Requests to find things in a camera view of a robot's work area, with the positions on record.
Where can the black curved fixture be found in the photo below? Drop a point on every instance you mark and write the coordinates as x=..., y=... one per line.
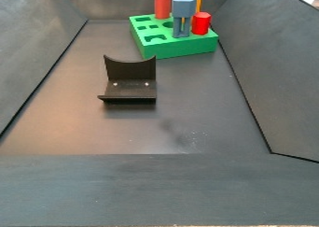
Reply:
x=131, y=80

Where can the green foam shape board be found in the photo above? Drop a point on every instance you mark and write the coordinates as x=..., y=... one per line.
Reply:
x=152, y=35

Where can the red hexagon peg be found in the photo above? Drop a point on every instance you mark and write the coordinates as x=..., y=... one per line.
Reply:
x=200, y=23

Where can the blue arch peg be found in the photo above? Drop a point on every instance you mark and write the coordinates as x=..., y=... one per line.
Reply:
x=183, y=11

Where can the red cylinder peg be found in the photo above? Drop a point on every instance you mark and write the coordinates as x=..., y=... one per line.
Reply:
x=161, y=9

